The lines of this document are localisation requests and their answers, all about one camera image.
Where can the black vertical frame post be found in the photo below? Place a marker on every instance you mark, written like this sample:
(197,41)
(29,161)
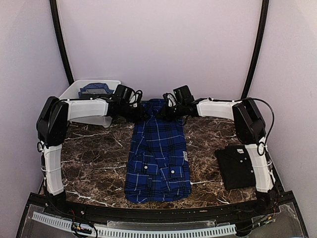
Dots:
(60,41)
(257,49)

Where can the blue patterned shirt in bin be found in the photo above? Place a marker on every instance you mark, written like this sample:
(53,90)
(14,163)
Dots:
(95,88)

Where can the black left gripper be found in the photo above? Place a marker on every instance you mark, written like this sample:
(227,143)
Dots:
(139,115)

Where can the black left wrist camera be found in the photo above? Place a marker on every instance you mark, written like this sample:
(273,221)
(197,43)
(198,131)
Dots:
(122,94)

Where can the blue plaid long sleeve shirt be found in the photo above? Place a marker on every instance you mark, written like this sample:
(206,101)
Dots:
(158,168)

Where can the folded black shirt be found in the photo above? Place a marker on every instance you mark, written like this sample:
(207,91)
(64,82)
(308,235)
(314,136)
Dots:
(235,167)

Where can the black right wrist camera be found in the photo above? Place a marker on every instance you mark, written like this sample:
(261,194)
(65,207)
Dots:
(183,95)

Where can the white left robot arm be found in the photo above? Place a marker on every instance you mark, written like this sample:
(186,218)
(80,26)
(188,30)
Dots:
(53,123)

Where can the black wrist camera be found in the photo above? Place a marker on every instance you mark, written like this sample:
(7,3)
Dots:
(183,95)
(122,94)

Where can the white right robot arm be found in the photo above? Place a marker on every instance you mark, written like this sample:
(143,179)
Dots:
(249,125)

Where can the black front rail base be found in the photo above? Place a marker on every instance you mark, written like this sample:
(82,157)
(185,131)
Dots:
(253,219)

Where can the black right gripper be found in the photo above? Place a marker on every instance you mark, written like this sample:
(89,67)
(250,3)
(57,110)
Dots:
(166,112)

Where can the black vertical frame post left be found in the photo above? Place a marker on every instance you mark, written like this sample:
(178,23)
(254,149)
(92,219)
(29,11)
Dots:
(60,41)

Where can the black vertical frame post right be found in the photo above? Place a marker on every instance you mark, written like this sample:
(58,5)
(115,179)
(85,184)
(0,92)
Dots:
(257,49)

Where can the white slotted cable duct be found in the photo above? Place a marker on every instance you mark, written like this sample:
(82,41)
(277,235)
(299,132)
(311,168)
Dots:
(136,230)

